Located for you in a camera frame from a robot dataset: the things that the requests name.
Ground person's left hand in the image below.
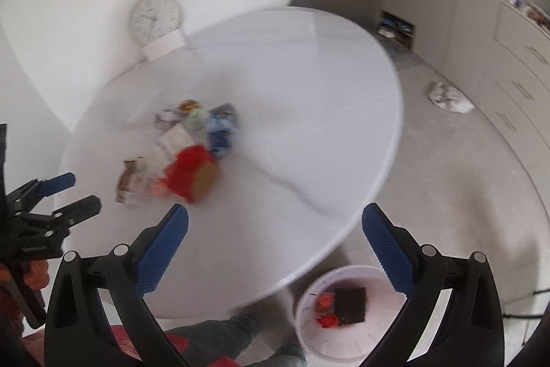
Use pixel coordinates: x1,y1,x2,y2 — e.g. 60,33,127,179
23,261,49,291

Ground white plastic bin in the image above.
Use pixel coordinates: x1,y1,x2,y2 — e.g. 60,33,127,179
294,264,419,363

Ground black mesh pad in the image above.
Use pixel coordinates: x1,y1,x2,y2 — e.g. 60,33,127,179
334,286,367,325

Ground white cloth bag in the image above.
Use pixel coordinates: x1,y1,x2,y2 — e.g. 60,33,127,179
425,81,475,114

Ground white wall clock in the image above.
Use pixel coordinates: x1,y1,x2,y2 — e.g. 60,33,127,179
130,0,182,47

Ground person's left leg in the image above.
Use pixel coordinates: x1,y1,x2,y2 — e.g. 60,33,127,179
163,309,263,367

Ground beige drawer cabinet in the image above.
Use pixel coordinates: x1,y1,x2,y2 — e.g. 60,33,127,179
477,0,550,196

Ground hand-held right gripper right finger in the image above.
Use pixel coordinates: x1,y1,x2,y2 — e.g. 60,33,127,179
361,203,505,367

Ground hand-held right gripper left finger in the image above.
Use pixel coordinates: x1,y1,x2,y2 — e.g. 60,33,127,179
43,204,192,367

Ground grey chair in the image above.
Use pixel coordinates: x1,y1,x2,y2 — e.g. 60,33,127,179
288,0,382,32

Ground red snack bag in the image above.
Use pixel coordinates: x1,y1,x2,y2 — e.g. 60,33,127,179
152,144,220,204

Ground blue snack wrapper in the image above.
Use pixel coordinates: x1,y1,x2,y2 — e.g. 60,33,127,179
206,102,240,159

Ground green and white cup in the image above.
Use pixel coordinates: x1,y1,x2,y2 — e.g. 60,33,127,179
185,109,211,133

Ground white paper box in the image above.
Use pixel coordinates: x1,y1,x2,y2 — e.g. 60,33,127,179
152,124,196,170

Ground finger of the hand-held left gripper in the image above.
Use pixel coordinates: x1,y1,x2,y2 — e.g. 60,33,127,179
9,173,77,213
26,195,103,229

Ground person's left forearm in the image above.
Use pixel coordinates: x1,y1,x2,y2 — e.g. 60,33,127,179
0,287,44,367

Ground brown and white carton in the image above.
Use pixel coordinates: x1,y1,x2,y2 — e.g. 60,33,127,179
115,156,155,206

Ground open shoe cubby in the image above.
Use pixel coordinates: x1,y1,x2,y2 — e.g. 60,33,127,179
377,10,417,54

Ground foil ball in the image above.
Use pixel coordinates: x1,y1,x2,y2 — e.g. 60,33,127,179
154,106,181,129

